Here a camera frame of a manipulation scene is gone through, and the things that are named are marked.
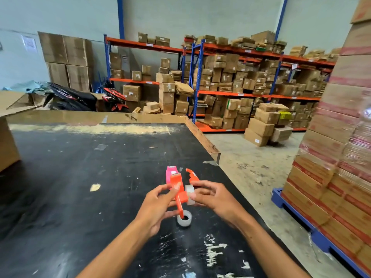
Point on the stack of red-striped cartons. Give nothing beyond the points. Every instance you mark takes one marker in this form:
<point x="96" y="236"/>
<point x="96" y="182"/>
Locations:
<point x="333" y="141"/>

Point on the orange tape dispenser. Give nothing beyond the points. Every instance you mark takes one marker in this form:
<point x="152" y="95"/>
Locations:
<point x="176" y="180"/>

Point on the pink tape dispenser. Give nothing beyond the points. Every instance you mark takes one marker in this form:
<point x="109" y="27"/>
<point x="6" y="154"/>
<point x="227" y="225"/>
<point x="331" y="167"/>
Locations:
<point x="168" y="178"/>

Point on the black motorcycle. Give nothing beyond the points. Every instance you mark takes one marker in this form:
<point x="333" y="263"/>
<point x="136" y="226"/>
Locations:
<point x="72" y="99"/>

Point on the white paper notice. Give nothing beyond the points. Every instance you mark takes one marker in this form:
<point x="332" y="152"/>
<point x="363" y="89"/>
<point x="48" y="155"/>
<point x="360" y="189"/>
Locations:
<point x="29" y="43"/>

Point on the blue steel column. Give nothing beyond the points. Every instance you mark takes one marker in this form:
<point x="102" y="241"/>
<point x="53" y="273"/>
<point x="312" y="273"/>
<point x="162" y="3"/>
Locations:
<point x="120" y="17"/>
<point x="280" y="17"/>

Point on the person's left forearm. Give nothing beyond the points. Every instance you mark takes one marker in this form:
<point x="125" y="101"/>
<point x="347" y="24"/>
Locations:
<point x="116" y="257"/>

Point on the red motorcycle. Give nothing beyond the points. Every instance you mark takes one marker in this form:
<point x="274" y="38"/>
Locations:
<point x="114" y="98"/>

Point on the blue plastic pallet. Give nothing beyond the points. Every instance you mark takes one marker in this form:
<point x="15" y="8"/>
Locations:
<point x="278" y="198"/>

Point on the person's right forearm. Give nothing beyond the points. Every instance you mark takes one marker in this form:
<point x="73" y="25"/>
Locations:
<point x="269" y="251"/>

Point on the blue orange shelving with boxes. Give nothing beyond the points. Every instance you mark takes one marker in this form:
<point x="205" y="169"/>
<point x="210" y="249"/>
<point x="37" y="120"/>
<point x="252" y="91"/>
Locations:
<point x="232" y="63"/>

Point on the wide blue orange shelf rack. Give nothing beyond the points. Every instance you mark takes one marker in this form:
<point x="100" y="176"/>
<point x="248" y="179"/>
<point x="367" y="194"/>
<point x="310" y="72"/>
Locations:
<point x="232" y="93"/>

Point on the person's right hand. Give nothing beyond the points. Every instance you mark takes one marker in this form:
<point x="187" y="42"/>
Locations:
<point x="220" y="201"/>

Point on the narrow blue orange shelf rack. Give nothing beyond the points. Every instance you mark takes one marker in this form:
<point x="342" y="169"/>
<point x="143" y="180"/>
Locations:
<point x="139" y="45"/>

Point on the pile of big tan cartons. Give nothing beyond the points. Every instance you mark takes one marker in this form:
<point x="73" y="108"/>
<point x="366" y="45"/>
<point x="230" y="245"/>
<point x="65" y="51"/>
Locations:
<point x="261" y="127"/>

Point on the green tarp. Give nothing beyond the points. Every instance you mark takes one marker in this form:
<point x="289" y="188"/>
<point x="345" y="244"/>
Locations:
<point x="29" y="86"/>

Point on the large open cardboard box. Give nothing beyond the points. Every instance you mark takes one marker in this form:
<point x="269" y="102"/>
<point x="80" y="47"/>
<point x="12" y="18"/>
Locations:
<point x="7" y="147"/>

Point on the yellow-green box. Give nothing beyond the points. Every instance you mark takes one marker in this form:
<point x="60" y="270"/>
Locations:
<point x="285" y="115"/>

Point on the small open cardboard box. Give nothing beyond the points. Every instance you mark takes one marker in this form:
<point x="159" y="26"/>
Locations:
<point x="37" y="99"/>

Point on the person's left hand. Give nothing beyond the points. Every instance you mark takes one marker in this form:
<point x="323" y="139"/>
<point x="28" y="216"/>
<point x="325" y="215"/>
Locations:
<point x="156" y="208"/>

